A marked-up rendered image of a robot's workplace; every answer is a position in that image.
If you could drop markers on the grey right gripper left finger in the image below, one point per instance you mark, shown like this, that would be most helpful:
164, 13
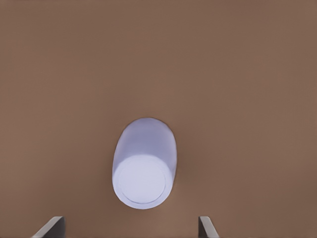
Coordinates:
52, 228

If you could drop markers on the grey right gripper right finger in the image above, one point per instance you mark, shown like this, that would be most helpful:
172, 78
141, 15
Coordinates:
207, 228

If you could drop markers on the pale lavender cylindrical cup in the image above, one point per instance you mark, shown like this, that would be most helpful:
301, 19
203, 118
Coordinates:
143, 171

